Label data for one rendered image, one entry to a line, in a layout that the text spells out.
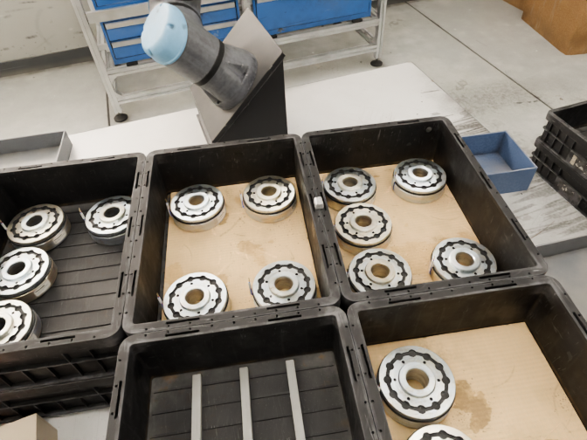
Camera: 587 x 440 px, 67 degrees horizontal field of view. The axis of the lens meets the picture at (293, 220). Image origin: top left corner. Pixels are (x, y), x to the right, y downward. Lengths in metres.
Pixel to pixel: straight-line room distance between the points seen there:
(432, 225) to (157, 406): 0.55
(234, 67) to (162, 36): 0.17
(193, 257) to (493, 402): 0.52
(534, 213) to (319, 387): 0.69
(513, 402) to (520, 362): 0.06
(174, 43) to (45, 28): 2.61
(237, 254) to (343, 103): 0.74
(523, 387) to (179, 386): 0.48
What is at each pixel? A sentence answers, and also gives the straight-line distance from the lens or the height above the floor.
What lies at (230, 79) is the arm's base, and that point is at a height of 0.94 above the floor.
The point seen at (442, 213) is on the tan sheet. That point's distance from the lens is 0.89.
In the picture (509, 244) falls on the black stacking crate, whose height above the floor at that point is 0.90.
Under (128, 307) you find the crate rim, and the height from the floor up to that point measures 0.93.
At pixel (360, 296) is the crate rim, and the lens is 0.62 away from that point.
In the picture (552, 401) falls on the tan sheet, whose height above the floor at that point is 0.83.
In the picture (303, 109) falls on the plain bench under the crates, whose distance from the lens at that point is 1.38.
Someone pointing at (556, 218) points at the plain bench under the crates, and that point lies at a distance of 1.16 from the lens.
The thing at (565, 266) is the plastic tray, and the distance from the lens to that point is 1.06.
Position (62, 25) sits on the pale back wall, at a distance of 3.57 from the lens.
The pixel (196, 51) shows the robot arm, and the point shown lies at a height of 1.01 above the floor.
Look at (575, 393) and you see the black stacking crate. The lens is 0.73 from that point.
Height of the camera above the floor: 1.45
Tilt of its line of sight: 47 degrees down
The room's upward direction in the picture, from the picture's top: 4 degrees counter-clockwise
